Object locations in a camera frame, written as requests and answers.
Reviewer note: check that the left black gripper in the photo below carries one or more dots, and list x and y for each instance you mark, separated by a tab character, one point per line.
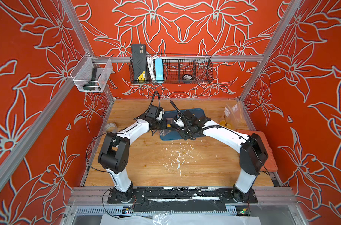
164	122

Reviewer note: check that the black mounting base rail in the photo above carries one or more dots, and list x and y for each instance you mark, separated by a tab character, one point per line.
142	195

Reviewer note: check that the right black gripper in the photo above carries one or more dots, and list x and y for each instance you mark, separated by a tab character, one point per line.
181	133

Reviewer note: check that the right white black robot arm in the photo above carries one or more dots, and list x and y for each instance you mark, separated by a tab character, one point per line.
251	149

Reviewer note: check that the clear bag yellow dog print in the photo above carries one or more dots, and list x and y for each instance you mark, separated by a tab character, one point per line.
236	111

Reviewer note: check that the teal plastic tray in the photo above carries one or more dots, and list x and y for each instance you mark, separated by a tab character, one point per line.
174	135

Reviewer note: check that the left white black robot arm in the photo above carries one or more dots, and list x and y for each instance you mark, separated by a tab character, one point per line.
114	154

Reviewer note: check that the clear zip bag white labels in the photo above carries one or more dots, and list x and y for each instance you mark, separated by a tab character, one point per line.
170	127

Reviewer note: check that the clear tape roll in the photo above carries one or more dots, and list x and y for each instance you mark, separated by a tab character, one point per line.
111	127

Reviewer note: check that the light blue box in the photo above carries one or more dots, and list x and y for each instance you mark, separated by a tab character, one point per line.
159	70

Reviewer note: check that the dark green tool handle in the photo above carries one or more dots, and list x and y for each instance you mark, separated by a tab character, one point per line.
91	85

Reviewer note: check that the orange plastic tool case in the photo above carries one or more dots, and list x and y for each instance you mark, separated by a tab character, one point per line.
270	163

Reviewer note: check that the clear acrylic wall bin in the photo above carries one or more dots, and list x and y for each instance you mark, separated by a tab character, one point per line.
91	74

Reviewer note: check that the black box yellow label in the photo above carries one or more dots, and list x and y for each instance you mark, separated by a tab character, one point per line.
139	63

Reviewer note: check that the black wire wall basket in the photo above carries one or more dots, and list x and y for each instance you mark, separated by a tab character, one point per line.
175	66

